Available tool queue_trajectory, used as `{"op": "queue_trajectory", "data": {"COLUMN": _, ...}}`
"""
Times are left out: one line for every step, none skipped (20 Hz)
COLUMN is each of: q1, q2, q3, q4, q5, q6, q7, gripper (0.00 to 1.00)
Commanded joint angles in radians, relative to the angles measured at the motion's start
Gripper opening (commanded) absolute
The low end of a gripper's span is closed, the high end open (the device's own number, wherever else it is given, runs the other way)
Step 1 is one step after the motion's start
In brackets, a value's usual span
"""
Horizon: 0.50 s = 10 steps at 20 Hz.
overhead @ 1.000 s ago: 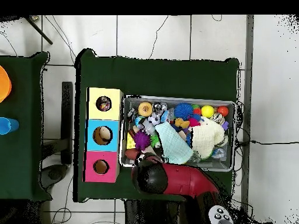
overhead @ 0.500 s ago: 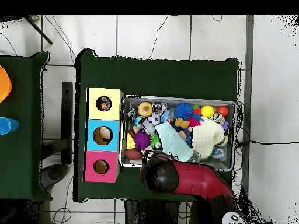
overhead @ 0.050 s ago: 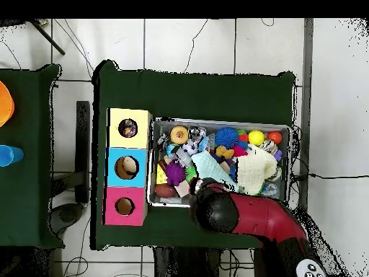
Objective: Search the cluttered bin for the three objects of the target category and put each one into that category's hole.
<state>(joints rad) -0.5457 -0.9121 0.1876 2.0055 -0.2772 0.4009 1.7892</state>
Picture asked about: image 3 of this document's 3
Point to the black flat panel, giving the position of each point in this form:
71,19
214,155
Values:
82,150

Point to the orange plastic object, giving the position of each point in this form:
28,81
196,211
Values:
5,104

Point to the grey round base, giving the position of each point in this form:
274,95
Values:
67,215

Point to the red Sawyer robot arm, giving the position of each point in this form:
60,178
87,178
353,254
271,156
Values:
259,216

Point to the blue plastic cup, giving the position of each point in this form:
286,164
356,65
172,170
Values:
10,155

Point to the yellow smooth ball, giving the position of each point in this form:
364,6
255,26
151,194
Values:
256,137

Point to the dark green table cloth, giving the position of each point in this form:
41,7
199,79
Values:
187,95
26,187

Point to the multicoloured knotted cloth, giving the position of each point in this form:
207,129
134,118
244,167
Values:
129,129

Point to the shallow metal mesh bin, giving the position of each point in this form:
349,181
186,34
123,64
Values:
207,123

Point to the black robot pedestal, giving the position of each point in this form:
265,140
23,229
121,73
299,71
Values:
184,265

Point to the yellow cheese toy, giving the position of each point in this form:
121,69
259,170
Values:
161,176

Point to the black rod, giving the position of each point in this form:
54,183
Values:
49,39

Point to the purple spiky ball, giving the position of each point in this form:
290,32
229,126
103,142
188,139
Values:
174,173

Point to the blue globe ball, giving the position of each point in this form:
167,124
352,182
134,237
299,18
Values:
172,149

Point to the toy burger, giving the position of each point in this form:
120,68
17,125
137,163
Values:
179,135

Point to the wooden box with three holes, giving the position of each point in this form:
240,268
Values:
141,129

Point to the brown toy football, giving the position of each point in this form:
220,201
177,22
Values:
165,190

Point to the light blue muslin cloth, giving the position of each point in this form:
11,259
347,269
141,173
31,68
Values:
209,166

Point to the orange smooth ball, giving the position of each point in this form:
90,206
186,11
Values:
275,137

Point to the cream muslin cloth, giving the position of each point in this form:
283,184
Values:
255,170

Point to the large blue spiky ball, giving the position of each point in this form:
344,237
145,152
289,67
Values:
227,137

